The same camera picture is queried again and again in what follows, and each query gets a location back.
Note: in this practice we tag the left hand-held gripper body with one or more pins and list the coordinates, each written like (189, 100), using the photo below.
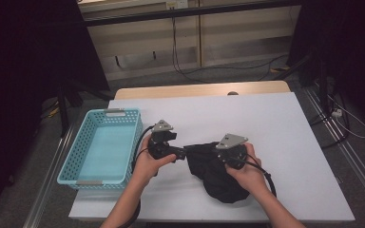
(160, 148)

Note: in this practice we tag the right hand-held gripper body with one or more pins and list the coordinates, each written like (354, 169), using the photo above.
(233, 152)

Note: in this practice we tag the black shorts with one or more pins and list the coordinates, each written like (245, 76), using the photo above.
(209, 171)

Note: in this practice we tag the light blue plastic basket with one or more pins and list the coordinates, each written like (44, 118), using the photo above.
(104, 152)

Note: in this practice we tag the person's left hand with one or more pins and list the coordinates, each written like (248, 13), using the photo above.
(147, 167)

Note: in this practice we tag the person's right hand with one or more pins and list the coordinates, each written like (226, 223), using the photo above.
(250, 177)

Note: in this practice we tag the wooden table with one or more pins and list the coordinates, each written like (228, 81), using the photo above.
(171, 91)

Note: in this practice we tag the white table cover sheet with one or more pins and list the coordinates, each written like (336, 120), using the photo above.
(297, 107)

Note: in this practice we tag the black tripod stand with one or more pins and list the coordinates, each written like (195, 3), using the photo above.
(322, 88)
(64, 120)

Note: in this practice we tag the white power plug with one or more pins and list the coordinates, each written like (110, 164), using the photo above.
(337, 113)

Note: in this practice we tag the beige cabinet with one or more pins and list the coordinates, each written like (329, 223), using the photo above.
(234, 31)

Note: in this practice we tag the black horizontal bar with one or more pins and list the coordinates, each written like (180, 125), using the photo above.
(187, 12)

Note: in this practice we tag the black curtain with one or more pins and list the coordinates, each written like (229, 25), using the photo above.
(12, 63)
(361, 47)

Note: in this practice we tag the aluminium floor rail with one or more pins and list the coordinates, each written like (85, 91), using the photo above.
(355, 158)
(49, 183)

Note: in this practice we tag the white wall socket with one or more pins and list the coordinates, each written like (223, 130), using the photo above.
(180, 3)

